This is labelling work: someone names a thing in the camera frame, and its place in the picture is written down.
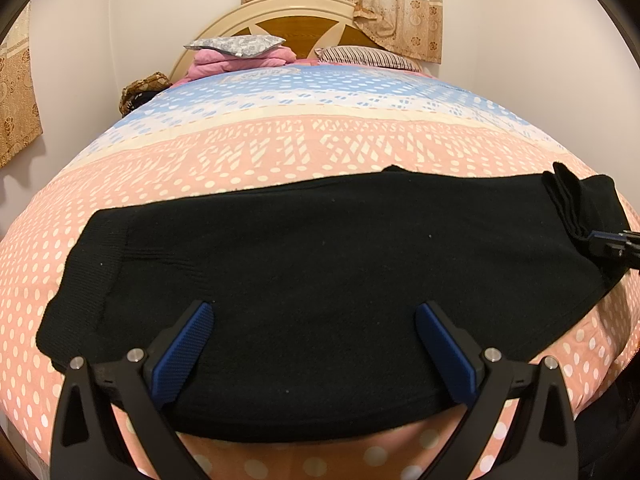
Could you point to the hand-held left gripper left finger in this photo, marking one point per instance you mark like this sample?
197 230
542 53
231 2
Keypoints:
182 350

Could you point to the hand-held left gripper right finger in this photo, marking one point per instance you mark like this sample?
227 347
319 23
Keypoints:
447 350

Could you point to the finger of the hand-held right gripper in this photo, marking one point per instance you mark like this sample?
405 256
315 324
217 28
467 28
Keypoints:
620 251
607 235

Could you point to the black knitted sweater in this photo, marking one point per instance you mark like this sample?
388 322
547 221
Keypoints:
320 260

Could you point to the person's dark clothing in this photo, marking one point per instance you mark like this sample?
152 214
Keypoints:
617 410

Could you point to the polka dot bedspread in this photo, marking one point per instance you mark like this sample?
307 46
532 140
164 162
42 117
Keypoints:
300 135

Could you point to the brown patterned bag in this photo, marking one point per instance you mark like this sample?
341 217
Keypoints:
142 92

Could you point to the folded pink blanket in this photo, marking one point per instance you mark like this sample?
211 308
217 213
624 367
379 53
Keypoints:
225 65

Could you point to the striped pillow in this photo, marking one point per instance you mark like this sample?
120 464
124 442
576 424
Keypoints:
370 57

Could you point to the narrow beige floral curtain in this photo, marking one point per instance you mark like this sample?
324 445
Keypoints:
17 100

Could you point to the grey patterned pillow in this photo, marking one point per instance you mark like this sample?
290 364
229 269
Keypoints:
235 46

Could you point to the wide beige floral curtain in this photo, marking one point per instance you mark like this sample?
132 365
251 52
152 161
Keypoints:
400 5

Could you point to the cream and brown headboard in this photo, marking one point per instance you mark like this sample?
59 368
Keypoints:
295 22

